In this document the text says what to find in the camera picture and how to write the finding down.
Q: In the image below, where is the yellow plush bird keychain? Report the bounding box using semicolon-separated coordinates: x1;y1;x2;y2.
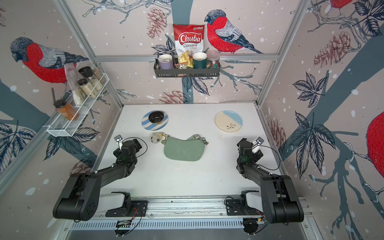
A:
151;133;164;144

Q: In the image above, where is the green fabric handbag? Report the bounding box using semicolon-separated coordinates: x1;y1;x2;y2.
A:
161;135;207;162

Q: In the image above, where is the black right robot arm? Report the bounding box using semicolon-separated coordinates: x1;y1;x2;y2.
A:
237;138;304;224

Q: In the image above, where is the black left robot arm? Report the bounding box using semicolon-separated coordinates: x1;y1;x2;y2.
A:
53;138;142;221

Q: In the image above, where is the clear plastic bag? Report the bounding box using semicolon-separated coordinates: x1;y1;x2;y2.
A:
64;63;87;107

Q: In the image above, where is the red Chuba chips bag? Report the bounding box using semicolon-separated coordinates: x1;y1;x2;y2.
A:
173;24;205;57

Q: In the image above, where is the blue striped plate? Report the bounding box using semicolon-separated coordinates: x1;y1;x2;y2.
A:
142;110;169;131

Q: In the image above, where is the cream and blue plate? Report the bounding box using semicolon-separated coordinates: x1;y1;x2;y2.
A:
215;110;243;133

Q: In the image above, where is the black bowl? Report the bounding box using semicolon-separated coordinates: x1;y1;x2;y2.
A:
148;111;165;125

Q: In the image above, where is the orange spice jar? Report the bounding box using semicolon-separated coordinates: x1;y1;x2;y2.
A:
54;100;79;121

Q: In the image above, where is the tall black lid spice jar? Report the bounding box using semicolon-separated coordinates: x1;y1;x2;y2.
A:
78;67;103;91

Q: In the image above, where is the purple mug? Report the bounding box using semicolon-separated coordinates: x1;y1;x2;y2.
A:
158;54;174;70

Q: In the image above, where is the pink lidded jar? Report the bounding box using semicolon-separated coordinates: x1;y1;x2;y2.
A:
206;50;220;69

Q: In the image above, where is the green mug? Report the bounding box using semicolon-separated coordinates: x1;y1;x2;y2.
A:
193;52;207;69

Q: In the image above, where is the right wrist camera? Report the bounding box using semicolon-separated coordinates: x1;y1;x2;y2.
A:
252;137;264;154

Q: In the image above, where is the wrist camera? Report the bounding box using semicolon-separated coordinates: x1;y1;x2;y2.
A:
252;137;264;154
114;135;124;149

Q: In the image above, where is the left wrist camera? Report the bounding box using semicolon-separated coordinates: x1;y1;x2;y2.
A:
114;135;124;149

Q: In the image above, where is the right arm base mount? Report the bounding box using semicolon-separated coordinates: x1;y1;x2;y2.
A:
224;190;264;217

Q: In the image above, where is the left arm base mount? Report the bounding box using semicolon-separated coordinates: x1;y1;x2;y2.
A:
106;192;149;218

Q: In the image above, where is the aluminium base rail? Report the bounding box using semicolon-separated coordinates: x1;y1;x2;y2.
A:
64;195;313;223

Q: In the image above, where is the white wire wall rack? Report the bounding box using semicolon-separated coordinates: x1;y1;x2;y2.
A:
47;73;110;137

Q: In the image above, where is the black wall shelf basket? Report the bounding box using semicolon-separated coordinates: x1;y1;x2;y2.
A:
154;59;221;78

